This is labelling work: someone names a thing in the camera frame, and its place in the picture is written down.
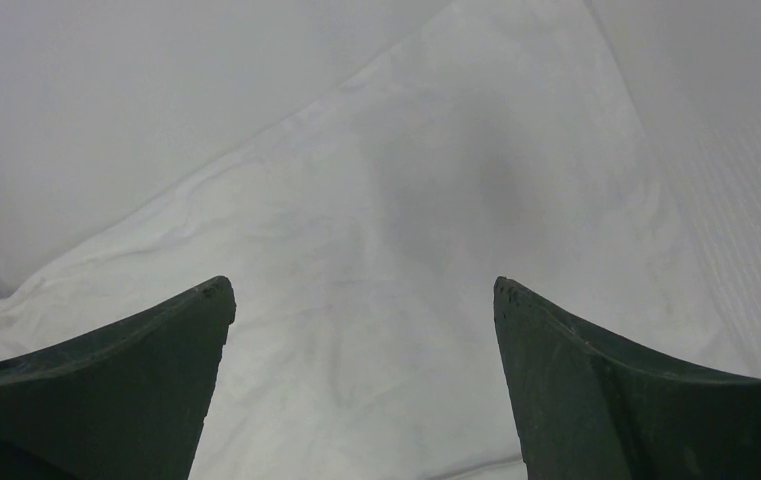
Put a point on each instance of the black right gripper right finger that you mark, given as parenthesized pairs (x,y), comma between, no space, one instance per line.
(591,404)

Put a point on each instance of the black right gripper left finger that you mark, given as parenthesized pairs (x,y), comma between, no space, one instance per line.
(124,401)

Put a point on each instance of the white t shirt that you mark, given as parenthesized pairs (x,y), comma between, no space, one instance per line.
(363,237)

